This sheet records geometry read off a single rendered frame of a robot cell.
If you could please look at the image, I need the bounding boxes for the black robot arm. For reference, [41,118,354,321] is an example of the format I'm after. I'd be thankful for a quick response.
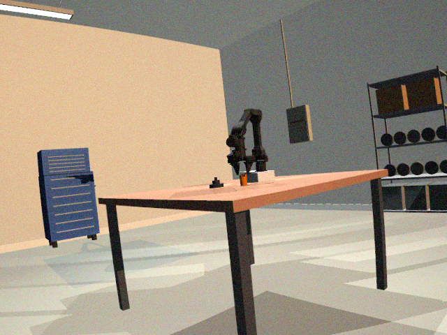
[226,109,268,172]

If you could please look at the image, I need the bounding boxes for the orange knob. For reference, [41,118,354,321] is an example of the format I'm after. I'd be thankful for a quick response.
[240,174,247,186]

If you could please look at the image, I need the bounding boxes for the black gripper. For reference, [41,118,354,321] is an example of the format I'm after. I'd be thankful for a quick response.
[228,147,256,175]

